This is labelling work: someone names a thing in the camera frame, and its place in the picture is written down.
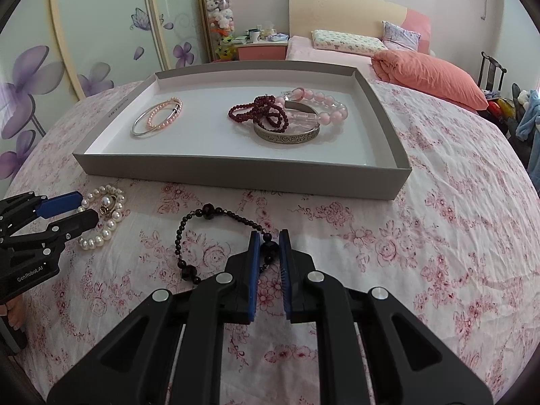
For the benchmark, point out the wide silver cuff bangle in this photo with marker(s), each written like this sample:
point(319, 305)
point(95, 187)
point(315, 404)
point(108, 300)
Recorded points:
point(303, 126)

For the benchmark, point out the person's left hand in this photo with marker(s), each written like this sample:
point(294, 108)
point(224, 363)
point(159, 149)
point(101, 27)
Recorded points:
point(15, 311)

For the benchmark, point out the floral sliding wardrobe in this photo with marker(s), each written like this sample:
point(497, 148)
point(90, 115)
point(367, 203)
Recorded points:
point(55, 53)

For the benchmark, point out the pink bed mattress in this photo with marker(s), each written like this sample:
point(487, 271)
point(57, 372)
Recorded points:
point(301, 48)

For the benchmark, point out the pink beige nightstand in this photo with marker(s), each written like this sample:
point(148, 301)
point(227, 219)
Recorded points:
point(262, 52)

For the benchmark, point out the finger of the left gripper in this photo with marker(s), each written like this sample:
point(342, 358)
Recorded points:
point(51, 207)
point(65, 229)

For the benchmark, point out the beige pink headboard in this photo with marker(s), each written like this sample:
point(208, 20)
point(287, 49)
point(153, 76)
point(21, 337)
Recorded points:
point(360, 17)

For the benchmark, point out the thin silver bangle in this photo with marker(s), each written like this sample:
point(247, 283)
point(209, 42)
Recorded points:
point(157, 118)

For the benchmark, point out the folded salmon quilt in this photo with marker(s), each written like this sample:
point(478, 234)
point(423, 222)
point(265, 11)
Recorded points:
point(430, 75)

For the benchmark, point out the purple patterned pillow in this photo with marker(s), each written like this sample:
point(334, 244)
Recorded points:
point(398, 38)

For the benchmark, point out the pink floral bedsheet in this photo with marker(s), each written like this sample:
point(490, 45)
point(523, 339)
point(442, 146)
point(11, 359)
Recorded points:
point(459, 247)

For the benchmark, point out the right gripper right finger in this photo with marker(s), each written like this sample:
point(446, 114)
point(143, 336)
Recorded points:
point(371, 348)

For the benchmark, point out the grey cardboard tray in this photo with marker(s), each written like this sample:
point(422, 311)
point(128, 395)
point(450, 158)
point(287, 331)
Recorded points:
point(363, 157)

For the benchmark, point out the clear plush toy tube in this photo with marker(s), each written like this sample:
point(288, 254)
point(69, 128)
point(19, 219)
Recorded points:
point(220, 23)

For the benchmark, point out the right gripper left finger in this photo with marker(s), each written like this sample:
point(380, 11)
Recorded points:
point(168, 350)

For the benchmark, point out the white mug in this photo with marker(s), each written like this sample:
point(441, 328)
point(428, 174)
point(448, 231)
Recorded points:
point(254, 35)

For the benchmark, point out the dark wooden chair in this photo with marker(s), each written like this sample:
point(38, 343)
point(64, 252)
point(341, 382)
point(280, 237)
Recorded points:
point(491, 76)

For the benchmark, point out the floral white pillow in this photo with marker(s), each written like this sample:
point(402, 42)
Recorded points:
point(346, 42)

